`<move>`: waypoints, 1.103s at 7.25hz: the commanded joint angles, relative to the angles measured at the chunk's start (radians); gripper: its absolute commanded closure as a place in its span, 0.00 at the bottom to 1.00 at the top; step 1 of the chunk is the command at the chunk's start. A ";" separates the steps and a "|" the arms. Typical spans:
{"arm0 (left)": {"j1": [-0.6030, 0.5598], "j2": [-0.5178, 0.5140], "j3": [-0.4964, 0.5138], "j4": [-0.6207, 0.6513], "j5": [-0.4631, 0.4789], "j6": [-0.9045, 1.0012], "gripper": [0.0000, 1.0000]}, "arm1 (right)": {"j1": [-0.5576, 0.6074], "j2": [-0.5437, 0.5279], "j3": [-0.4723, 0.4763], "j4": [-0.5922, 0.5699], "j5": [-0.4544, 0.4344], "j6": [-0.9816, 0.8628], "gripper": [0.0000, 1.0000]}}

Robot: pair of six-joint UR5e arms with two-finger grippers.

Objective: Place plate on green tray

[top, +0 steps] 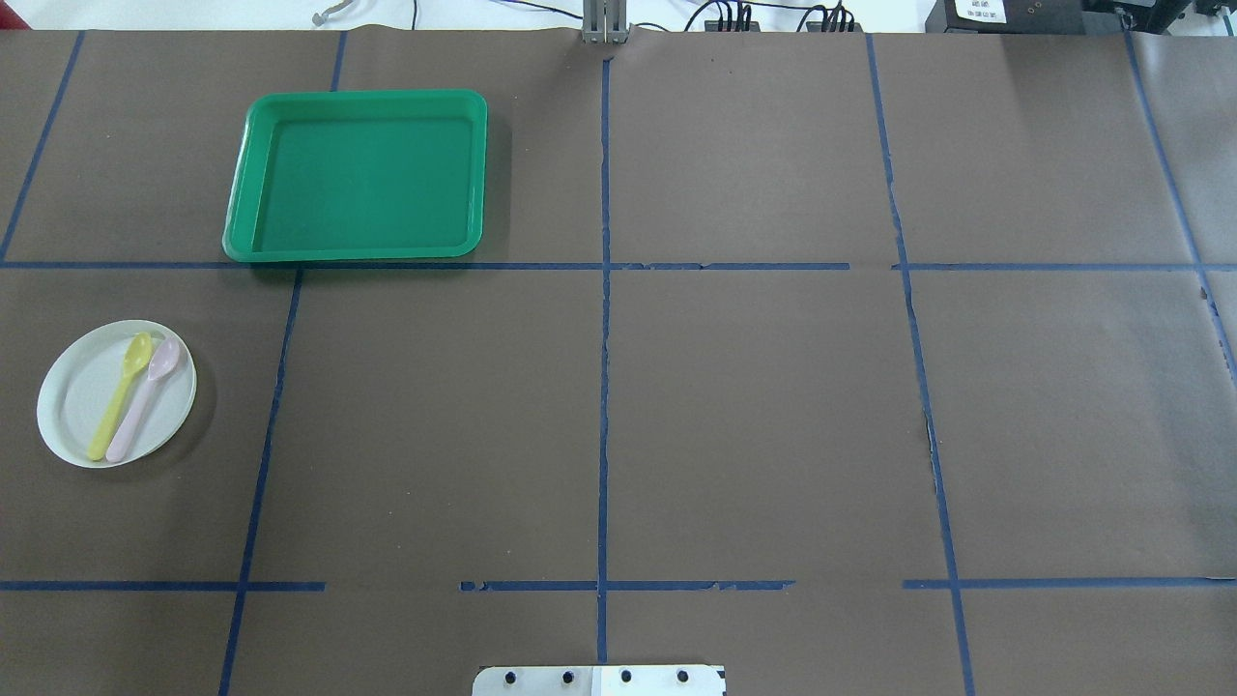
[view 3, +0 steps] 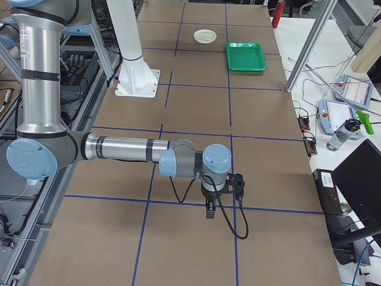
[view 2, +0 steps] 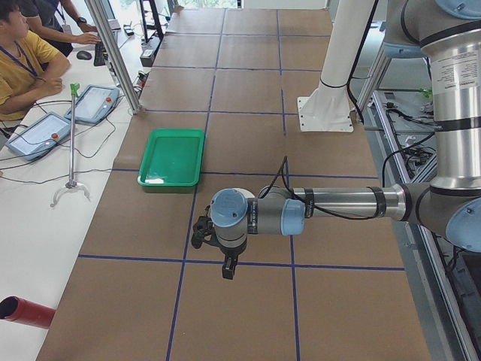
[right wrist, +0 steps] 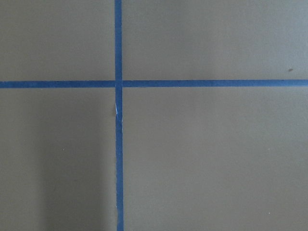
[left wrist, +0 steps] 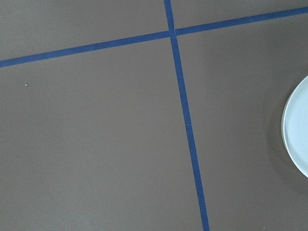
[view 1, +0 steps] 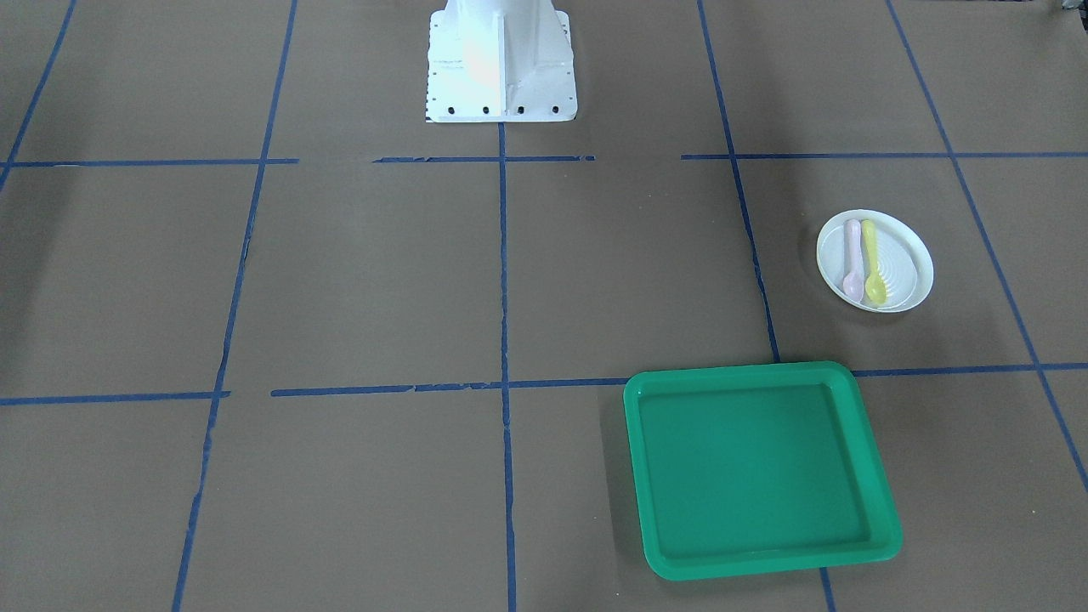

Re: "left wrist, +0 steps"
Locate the white round plate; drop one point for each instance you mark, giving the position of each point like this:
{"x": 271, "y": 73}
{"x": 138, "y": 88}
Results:
{"x": 294, "y": 126}

